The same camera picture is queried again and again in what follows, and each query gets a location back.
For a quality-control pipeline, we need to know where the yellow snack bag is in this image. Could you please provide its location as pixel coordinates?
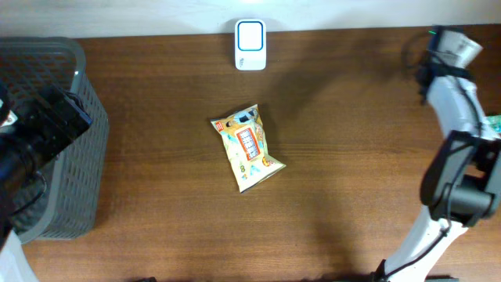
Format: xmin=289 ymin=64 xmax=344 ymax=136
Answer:
xmin=211 ymin=104 xmax=286 ymax=193

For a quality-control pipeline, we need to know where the green tissue pack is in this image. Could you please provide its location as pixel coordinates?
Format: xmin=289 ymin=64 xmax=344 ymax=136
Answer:
xmin=486 ymin=114 xmax=501 ymax=134

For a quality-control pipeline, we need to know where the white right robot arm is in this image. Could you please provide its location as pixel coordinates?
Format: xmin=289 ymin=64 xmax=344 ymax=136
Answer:
xmin=370 ymin=25 xmax=500 ymax=281

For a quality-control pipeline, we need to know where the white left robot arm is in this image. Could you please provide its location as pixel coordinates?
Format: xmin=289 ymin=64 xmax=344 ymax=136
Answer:
xmin=1 ymin=85 xmax=92 ymax=281

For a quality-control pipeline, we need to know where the grey plastic mesh basket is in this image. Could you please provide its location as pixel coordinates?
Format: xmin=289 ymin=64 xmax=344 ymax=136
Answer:
xmin=1 ymin=37 xmax=110 ymax=244

